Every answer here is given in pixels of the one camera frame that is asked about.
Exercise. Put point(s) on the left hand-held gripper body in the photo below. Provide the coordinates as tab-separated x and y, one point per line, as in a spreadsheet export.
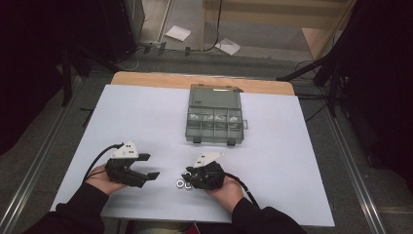
125	174

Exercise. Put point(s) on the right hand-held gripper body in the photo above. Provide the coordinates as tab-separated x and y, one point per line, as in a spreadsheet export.
207	177

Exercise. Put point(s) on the silver hex nut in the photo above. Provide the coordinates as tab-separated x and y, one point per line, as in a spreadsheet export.
179	184
187	174
187	186

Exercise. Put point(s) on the grey transparent compartment box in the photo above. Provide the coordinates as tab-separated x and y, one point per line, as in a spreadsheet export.
214	130

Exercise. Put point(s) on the person's left hand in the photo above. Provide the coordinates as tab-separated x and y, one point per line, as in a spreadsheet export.
104	182

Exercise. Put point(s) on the person's right hand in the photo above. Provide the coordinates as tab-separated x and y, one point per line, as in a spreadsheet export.
227	195

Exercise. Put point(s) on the white board sheet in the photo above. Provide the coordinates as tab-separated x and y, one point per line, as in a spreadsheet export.
136	113

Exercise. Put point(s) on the white paper sheet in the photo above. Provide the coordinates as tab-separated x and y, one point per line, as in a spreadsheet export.
228	46
178	33

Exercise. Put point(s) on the black cabinet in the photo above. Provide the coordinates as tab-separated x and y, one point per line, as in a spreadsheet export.
120	29

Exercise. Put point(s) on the black metal stand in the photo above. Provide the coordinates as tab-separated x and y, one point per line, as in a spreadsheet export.
332	87

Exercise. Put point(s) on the light wooden board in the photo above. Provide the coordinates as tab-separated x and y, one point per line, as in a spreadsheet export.
316	40

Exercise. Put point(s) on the metal floor rail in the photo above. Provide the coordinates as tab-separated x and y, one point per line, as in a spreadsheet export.
29	175
360	182

